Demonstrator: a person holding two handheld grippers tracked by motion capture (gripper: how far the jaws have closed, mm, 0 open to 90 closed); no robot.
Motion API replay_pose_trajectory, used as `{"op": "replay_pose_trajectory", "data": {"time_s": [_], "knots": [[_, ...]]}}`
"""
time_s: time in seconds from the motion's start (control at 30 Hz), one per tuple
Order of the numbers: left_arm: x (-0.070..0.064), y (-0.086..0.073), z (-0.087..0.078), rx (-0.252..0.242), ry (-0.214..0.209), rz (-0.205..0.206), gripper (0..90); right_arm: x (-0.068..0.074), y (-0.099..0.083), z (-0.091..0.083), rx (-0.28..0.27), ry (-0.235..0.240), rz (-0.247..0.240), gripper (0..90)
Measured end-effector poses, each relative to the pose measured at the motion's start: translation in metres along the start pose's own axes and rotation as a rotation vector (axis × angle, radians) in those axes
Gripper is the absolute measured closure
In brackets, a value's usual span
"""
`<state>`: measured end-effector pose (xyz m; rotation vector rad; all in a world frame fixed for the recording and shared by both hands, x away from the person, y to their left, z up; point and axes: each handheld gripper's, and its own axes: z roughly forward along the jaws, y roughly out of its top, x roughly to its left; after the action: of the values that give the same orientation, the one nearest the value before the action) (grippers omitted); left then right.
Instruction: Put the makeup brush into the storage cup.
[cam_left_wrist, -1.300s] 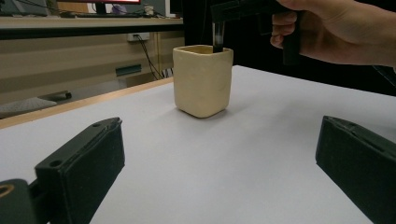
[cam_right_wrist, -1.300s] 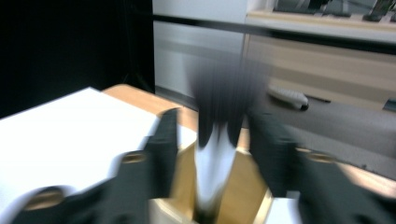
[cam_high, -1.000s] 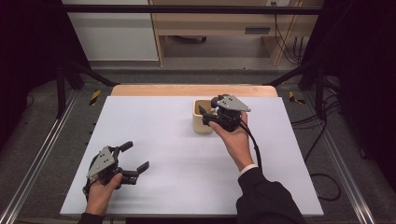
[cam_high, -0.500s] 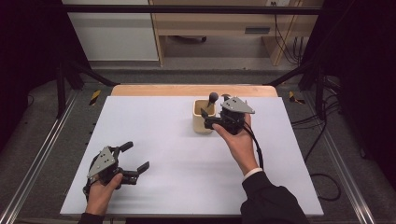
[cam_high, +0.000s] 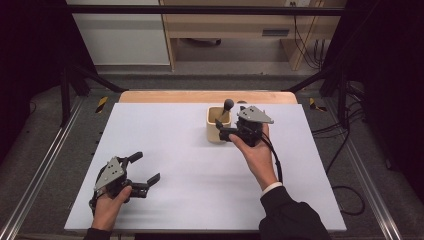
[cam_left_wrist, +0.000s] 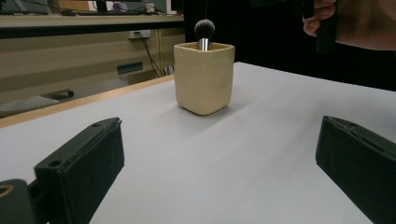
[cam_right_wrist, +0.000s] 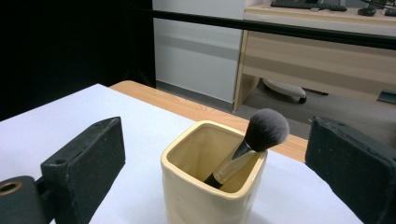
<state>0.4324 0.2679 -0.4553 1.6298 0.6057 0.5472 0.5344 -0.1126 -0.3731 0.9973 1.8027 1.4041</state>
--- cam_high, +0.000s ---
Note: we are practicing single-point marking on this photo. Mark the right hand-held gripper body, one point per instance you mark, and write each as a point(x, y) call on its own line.
point(255, 115)

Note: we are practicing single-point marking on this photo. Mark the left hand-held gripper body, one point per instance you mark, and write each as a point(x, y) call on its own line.
point(111, 173)

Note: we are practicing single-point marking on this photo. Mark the beige square cup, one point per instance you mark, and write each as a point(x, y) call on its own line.
point(211, 133)

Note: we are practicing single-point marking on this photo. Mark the black makeup brush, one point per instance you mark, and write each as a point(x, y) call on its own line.
point(228, 104)

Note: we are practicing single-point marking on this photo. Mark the person's left hand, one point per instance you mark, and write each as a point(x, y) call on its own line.
point(105, 211)

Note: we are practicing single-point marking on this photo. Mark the person's right hand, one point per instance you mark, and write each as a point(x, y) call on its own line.
point(260, 163)

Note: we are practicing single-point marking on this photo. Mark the white table cover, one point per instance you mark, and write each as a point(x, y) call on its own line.
point(186, 166)

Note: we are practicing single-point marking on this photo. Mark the wooden table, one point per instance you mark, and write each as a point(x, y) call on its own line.
point(186, 97)

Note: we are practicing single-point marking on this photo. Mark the yellow black tape strip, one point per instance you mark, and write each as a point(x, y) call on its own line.
point(315, 106)
point(102, 104)

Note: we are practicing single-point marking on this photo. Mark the light wooden desk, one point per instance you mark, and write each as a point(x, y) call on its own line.
point(230, 25)

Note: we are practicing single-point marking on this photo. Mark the black metal stand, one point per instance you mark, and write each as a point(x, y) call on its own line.
point(341, 96)
point(65, 96)

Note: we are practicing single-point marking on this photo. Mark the black horizontal bar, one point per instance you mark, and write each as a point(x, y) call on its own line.
point(200, 10)

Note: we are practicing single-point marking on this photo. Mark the white cabinet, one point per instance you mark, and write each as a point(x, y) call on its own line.
point(123, 40)

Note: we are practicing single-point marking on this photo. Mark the aluminium rail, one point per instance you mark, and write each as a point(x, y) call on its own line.
point(43, 163)
point(366, 173)

